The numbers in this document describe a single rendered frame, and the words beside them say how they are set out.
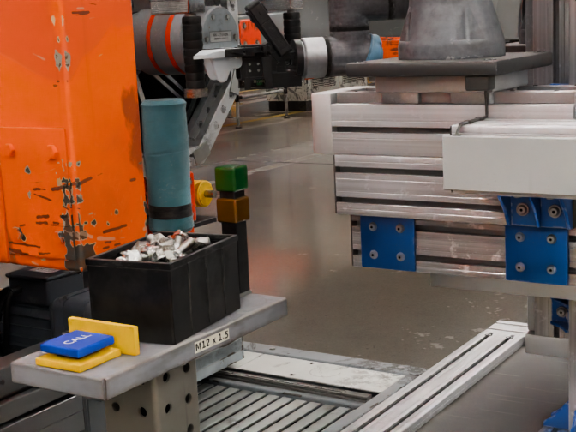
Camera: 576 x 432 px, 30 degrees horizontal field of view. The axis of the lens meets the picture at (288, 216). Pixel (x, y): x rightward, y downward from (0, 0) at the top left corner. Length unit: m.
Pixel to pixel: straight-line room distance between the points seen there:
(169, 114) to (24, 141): 0.46
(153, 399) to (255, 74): 0.71
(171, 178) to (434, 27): 0.76
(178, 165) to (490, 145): 0.88
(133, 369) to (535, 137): 0.59
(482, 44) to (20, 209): 0.74
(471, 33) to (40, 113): 0.64
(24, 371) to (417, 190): 0.59
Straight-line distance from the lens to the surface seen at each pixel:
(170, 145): 2.07
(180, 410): 1.57
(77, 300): 1.98
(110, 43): 1.69
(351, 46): 2.01
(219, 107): 2.40
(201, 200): 2.37
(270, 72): 1.98
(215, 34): 2.15
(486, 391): 1.99
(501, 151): 1.35
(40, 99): 1.66
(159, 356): 1.46
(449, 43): 1.49
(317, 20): 4.76
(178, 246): 1.57
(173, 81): 2.44
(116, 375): 1.40
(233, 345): 2.54
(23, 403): 1.72
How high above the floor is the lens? 0.89
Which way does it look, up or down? 10 degrees down
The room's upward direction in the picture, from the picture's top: 3 degrees counter-clockwise
